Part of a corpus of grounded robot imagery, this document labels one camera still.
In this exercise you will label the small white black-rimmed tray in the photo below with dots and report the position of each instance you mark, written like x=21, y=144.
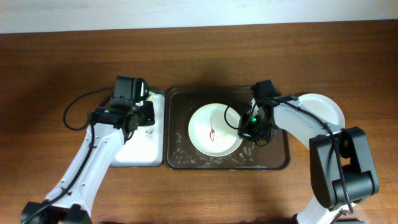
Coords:
x=145, y=148

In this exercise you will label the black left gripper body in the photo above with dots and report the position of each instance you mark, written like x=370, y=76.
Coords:
x=147, y=112

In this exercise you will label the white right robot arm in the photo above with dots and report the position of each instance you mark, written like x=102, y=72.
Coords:
x=342, y=170

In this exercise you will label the cream white plate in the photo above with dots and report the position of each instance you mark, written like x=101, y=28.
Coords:
x=212, y=130

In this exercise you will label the large brown tray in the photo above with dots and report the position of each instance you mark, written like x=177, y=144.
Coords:
x=181, y=154

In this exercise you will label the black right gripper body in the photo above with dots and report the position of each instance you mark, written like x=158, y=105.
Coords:
x=249, y=132

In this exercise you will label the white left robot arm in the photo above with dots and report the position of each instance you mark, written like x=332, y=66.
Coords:
x=108, y=130

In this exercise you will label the pale green plate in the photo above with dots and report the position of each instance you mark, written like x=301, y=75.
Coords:
x=323, y=107

